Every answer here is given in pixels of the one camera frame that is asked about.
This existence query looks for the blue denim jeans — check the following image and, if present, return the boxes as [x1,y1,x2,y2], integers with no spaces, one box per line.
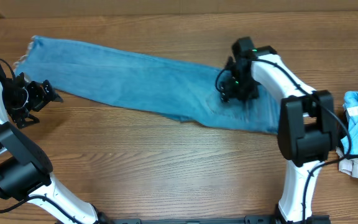
[14,35,280,134]

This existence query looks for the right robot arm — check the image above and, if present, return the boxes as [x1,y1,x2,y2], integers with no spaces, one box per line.
[215,37,337,223]

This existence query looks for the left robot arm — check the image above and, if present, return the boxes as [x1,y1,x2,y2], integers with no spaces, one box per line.
[0,58,111,223]

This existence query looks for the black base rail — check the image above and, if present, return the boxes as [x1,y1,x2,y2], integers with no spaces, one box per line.
[54,214,332,224]

